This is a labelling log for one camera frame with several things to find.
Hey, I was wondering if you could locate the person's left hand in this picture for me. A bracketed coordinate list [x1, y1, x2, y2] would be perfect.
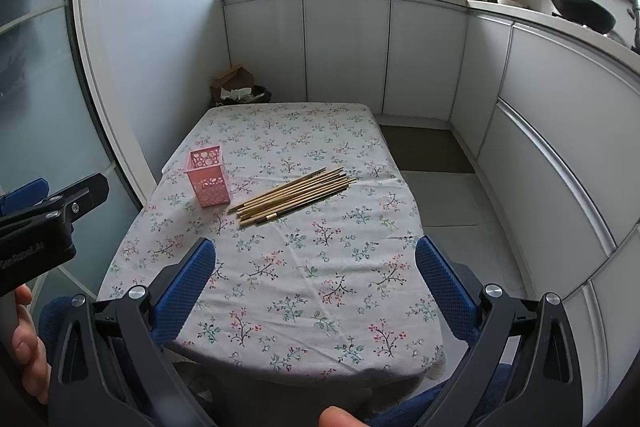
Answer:
[12, 284, 51, 404]

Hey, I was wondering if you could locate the pink perforated utensil holder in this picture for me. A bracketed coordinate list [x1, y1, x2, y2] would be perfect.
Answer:
[186, 145, 231, 208]

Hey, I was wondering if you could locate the person's right hand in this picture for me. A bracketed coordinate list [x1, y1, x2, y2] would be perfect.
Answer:
[318, 407, 368, 427]

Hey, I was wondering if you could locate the brown floor mat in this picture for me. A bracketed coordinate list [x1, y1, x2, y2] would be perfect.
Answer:
[381, 126, 474, 173]

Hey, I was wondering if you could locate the floral tablecloth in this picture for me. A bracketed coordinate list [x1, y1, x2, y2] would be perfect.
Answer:
[99, 103, 446, 385]

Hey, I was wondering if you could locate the brown paper bag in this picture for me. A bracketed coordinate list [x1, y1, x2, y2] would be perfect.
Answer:
[210, 65, 255, 102]

